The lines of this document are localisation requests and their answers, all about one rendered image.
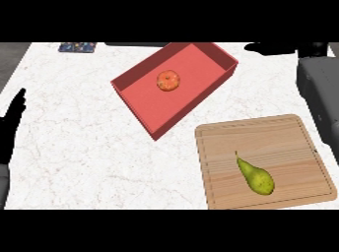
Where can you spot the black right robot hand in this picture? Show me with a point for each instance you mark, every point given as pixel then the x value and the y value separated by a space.
pixel 278 48

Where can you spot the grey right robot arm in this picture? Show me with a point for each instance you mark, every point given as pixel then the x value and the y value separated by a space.
pixel 328 98

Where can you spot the red cardboard box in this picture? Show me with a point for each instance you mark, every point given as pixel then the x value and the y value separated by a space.
pixel 176 90

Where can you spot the wooden cutting board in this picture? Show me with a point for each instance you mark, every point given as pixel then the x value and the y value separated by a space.
pixel 266 164

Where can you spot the green pear-shaped squash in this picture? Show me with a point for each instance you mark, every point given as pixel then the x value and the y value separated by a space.
pixel 257 178

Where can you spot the orange round fruit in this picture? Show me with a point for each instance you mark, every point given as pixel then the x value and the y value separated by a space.
pixel 168 80

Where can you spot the dark patterned flat item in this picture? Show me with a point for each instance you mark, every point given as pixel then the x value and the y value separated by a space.
pixel 76 47

